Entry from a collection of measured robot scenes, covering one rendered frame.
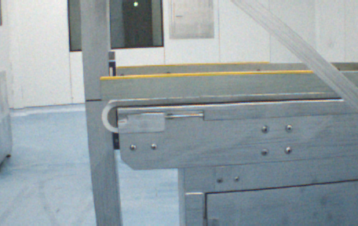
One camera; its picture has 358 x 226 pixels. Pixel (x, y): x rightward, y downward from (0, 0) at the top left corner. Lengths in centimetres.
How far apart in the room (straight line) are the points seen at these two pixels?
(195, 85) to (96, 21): 36
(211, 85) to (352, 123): 25
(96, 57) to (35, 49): 491
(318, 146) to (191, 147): 21
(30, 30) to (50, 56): 49
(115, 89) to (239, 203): 30
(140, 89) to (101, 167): 37
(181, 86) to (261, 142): 15
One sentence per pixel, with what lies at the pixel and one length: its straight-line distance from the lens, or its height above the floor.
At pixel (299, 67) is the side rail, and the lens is 91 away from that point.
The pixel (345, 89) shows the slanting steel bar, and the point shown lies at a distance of 54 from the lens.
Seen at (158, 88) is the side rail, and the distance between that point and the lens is 58.
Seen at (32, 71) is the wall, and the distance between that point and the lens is 579.
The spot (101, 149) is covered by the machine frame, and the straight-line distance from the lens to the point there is 90.
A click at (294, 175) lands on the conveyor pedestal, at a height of 68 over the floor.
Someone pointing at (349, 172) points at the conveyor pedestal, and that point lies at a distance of 75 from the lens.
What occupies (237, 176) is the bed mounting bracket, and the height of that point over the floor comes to 69.
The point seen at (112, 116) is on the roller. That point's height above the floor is 81.
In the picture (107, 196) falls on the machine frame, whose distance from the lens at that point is 94.
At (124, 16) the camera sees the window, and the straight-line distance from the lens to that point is 573.
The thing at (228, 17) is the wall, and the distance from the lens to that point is 605.
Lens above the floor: 91
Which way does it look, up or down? 10 degrees down
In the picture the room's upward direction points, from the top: 2 degrees counter-clockwise
